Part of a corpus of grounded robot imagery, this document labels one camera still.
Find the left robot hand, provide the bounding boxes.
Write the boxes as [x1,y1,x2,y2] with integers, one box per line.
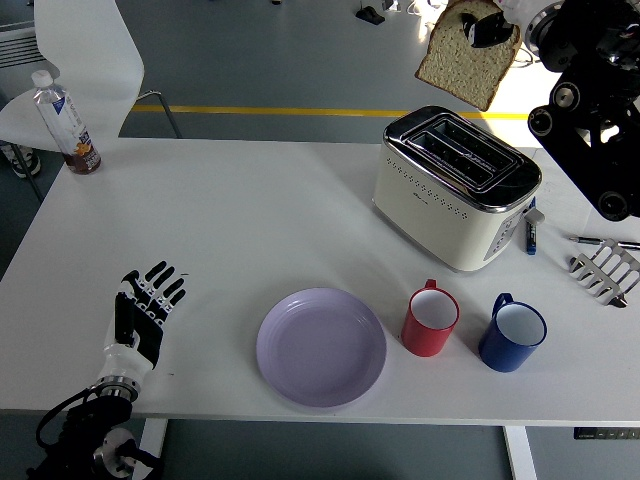
[97,260,187,389]

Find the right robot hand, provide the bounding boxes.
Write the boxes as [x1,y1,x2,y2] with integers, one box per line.
[459,0,534,50]

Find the bread slice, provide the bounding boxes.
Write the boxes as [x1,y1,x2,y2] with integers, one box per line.
[414,0,522,112]

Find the purple plate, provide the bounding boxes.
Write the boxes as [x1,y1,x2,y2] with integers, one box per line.
[256,287,388,409]

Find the white table leg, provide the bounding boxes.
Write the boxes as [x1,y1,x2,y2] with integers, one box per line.
[135,418,169,480]
[502,426,539,480]

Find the black floor object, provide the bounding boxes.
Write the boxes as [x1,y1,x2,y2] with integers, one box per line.
[355,5,386,26]

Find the cream and chrome toaster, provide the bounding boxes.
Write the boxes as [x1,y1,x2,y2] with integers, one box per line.
[372,104,545,274]

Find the yellow floor tape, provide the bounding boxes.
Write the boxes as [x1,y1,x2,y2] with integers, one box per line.
[130,103,534,124]

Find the blue marker pen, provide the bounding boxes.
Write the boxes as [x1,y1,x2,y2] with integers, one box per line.
[523,196,539,256]

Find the person's shoe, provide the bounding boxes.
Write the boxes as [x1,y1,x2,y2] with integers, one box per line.
[0,142,43,179]

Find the silver pen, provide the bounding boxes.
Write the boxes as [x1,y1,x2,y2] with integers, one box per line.
[567,234,640,250]

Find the clear plastic drink bottle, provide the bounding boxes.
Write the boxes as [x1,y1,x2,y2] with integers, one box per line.
[31,69,103,175]

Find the metal toast rack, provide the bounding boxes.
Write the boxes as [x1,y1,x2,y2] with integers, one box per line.
[568,238,640,309]

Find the red mug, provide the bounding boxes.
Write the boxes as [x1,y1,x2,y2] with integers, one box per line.
[400,278,460,359]

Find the white chair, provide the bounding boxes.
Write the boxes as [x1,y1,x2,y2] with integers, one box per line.
[0,0,184,151]

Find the blue mug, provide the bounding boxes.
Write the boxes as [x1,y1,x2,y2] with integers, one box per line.
[477,292,548,374]

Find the white slatted radiator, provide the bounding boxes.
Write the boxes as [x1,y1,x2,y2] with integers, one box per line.
[0,19,49,72]

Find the black table control panel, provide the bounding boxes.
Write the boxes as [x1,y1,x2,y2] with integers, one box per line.
[573,427,640,441]

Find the white floor cable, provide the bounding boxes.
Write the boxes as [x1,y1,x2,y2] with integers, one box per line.
[407,0,444,17]

